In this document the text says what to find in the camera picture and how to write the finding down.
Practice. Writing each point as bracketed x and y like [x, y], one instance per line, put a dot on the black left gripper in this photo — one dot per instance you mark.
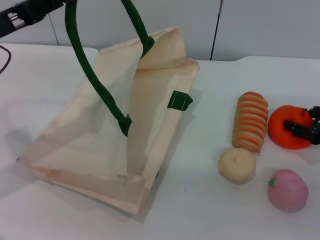
[25, 12]

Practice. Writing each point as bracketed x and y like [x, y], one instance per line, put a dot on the orange toy fruit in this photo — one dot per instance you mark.
[282, 130]

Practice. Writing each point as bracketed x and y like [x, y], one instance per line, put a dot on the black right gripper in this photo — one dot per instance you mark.
[316, 130]

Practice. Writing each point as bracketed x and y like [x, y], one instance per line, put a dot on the round cream bun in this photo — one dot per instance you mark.
[236, 165]

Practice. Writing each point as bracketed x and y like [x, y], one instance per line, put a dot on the ridged orange striped bread loaf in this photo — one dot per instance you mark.
[251, 122]

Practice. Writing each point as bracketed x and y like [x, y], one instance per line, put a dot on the pink toy peach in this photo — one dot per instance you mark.
[287, 191]

